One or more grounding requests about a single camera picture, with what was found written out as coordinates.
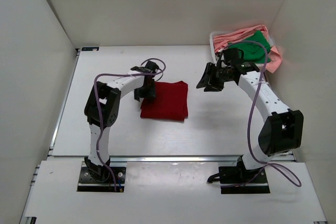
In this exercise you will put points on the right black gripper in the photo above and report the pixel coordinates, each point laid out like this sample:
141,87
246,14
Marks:
208,79

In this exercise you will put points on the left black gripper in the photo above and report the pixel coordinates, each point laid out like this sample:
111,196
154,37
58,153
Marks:
151,94

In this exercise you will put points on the red t shirt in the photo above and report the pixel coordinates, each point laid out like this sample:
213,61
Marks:
169,104

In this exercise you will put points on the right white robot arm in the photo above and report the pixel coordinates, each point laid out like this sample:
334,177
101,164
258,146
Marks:
282,129

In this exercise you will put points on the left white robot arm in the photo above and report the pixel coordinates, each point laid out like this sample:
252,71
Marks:
102,109

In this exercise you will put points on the white plastic basket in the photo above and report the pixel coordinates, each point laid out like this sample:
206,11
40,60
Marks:
220,39

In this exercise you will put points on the pink t shirt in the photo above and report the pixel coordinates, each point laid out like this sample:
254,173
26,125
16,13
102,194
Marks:
220,39

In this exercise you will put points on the black table corner label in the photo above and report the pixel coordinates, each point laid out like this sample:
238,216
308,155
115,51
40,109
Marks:
90,49

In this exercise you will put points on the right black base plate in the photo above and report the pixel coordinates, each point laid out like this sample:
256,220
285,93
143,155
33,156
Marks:
244,186

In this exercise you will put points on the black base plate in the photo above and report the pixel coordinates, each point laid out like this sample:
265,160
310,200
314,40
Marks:
89,181
244,186

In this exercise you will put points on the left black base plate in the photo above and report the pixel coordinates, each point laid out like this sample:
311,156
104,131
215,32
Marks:
89,181

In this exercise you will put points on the aluminium frame rail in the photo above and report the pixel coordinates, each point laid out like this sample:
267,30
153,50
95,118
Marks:
214,158

